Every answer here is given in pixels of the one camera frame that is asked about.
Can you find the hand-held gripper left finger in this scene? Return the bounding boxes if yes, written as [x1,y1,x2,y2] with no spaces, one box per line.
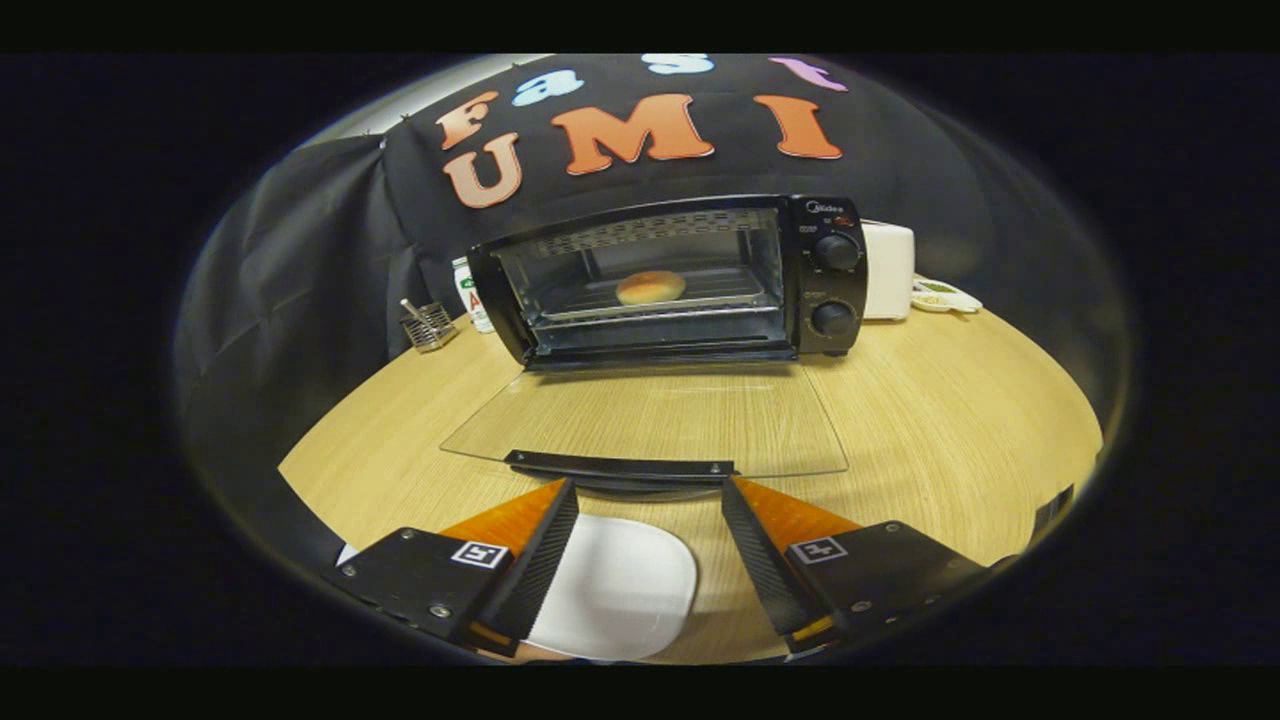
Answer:
[335,477,581,658]

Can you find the black toaster oven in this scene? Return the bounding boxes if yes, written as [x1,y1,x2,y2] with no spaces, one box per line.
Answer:
[440,195,869,501]

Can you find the white bottle with label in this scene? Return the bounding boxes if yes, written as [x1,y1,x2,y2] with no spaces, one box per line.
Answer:
[452,257,495,334]

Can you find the round bread bun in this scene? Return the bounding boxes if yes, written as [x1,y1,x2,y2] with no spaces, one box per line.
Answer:
[616,270,687,306]

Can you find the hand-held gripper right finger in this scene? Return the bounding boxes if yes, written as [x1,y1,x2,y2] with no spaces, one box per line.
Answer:
[722,475,1021,656]

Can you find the white appliance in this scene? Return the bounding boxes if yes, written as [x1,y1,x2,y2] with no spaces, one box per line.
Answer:
[862,222,916,321]

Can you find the black backdrop cloth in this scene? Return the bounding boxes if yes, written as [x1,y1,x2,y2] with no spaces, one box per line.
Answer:
[175,55,1136,571]

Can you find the metal mesh utensil holder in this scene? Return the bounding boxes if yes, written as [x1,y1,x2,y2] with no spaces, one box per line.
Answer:
[400,298,459,352]

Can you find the small white dish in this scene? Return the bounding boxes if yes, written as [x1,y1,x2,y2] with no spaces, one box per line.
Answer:
[912,277,983,314]

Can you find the white plate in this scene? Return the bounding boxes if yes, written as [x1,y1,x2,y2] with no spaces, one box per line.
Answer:
[525,515,698,661]

